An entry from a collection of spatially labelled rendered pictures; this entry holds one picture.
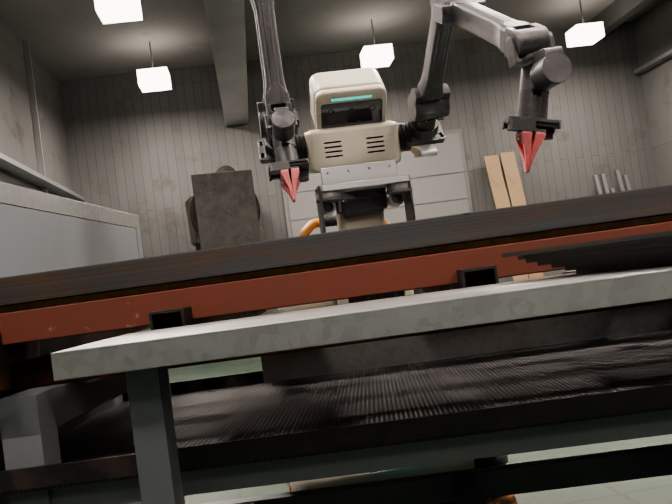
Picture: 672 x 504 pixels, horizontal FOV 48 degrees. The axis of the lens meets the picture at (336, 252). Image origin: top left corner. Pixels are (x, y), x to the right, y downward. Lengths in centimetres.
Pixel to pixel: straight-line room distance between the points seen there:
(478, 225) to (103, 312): 57
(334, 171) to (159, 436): 135
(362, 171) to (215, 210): 903
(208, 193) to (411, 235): 1011
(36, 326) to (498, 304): 71
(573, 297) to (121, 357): 48
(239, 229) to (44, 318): 1003
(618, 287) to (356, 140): 147
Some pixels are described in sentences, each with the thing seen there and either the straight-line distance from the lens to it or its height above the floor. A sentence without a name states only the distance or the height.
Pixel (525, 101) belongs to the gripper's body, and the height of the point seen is 107.
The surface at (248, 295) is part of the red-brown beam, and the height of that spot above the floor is 78.
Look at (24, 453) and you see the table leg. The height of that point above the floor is 59.
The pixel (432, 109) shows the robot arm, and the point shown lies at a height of 122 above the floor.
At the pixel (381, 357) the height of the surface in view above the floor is 57.
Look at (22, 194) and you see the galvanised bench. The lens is 163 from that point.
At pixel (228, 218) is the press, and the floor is 184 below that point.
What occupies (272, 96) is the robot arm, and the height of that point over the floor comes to 127.
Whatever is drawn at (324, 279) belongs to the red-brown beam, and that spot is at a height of 79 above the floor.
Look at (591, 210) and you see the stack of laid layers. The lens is 117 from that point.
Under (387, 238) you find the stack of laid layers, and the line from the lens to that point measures 112.
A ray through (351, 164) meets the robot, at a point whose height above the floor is 111.
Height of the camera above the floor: 79
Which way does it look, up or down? 2 degrees up
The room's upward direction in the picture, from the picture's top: 8 degrees counter-clockwise
